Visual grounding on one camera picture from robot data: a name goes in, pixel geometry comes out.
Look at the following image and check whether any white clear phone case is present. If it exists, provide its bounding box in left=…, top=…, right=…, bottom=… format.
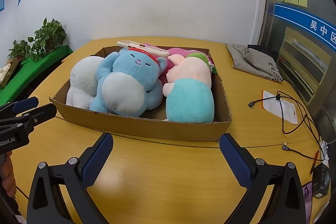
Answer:
left=117, top=40, right=170, bottom=58

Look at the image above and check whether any person left hand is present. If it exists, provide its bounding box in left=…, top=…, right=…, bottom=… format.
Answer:
left=1, top=151, right=17, bottom=198

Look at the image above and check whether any purple card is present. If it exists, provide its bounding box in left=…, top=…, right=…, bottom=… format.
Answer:
left=302, top=181, right=313, bottom=224

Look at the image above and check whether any small black box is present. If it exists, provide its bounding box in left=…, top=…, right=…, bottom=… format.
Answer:
left=312, top=163, right=330, bottom=199

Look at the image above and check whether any red pen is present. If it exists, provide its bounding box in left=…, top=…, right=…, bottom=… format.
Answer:
left=309, top=151, right=319, bottom=174

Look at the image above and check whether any white plush toy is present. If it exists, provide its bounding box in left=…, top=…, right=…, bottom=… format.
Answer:
left=66, top=56, right=104, bottom=110

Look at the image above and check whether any green potted plant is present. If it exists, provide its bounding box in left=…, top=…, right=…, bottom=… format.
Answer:
left=27, top=18, right=66, bottom=61

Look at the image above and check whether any white paper sheet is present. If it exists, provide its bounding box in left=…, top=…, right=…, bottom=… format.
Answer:
left=262, top=90, right=298, bottom=125

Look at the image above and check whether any blue plush bear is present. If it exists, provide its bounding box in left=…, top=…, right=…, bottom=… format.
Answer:
left=89, top=48, right=167, bottom=117

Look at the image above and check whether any magenta plush toy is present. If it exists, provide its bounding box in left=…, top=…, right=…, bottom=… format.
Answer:
left=159, top=48, right=214, bottom=85

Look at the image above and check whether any pink pig plush teal shirt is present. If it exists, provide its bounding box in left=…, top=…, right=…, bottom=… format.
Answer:
left=162, top=52, right=215, bottom=123

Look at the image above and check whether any brown cardboard box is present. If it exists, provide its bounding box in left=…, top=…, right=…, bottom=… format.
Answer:
left=51, top=45, right=232, bottom=142

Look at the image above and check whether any grey cloth bag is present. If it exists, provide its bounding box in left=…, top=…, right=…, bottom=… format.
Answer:
left=226, top=44, right=283, bottom=82

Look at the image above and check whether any black usb cable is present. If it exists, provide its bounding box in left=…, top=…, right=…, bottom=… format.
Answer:
left=248, top=91, right=328, bottom=162

